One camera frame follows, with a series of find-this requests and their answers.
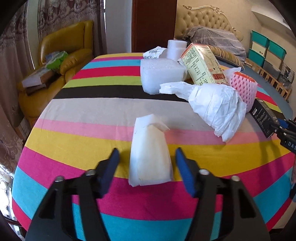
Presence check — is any white tissue paper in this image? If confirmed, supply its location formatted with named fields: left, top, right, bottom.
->
left=159, top=81, right=247, bottom=142

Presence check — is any grey striped duvet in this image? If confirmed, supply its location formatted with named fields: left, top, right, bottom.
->
left=183, top=26, right=246, bottom=62

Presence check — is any teal storage bin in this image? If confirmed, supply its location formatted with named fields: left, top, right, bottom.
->
left=268, top=40, right=287, bottom=60
left=248, top=48, right=265, bottom=67
left=251, top=30, right=269, bottom=48

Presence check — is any printed white wrapper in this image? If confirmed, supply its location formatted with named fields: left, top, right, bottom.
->
left=143, top=46, right=167, bottom=59

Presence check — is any checkered black bag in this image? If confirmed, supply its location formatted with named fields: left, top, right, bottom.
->
left=280, top=62, right=295, bottom=83

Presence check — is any beige storage drawer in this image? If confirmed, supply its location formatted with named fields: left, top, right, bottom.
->
left=265, top=50, right=282, bottom=69

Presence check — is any teal storage bin left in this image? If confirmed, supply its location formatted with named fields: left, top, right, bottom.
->
left=251, top=30, right=269, bottom=48

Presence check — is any green tissue pack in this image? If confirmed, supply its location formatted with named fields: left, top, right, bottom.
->
left=46, top=51, right=68, bottom=73

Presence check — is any white storage drawer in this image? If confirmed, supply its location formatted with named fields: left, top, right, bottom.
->
left=251, top=41, right=267, bottom=57

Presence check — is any striped tan pillow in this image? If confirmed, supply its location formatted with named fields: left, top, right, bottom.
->
left=208, top=45, right=244, bottom=68

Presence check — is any beige tufted headboard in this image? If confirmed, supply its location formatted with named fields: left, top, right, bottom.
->
left=174, top=4, right=243, bottom=42

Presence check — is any white box on armchair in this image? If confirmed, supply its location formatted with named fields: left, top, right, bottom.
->
left=22, top=66, right=55, bottom=88

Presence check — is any dark wooden pillar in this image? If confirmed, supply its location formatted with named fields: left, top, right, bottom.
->
left=132, top=0, right=177, bottom=53

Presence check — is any yellow leather armchair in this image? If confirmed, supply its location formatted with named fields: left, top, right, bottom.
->
left=16, top=20, right=93, bottom=126

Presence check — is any small white foam roll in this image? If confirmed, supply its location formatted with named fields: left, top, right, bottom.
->
left=166, top=40, right=187, bottom=61

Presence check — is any white foam pad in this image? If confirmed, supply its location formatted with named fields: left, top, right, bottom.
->
left=128, top=114, right=174, bottom=187

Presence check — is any wooden crib rail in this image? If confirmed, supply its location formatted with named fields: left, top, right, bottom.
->
left=244, top=58, right=292, bottom=101

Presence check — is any lower teal storage bin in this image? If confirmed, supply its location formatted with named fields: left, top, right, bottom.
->
left=248, top=48, right=265, bottom=67

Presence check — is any teal storage bin right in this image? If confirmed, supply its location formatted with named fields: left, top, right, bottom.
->
left=268, top=40, right=287, bottom=60

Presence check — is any blue bed mattress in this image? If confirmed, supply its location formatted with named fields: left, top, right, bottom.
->
left=217, top=58, right=294, bottom=119

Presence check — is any small black box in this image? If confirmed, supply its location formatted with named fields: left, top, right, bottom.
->
left=250, top=98, right=280, bottom=138

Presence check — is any large white foam sheet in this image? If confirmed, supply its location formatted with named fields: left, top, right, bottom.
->
left=140, top=58, right=187, bottom=95

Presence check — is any striped colourful tablecloth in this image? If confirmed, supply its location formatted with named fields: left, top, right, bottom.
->
left=12, top=53, right=294, bottom=240

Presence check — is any green medicine box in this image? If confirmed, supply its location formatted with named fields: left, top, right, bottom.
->
left=181, top=43, right=229, bottom=85

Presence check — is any grey storage bin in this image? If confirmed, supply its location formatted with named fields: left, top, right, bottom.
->
left=263, top=60, right=280, bottom=79

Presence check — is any pink foam fruit net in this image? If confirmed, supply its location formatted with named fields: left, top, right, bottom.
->
left=230, top=71, right=257, bottom=113

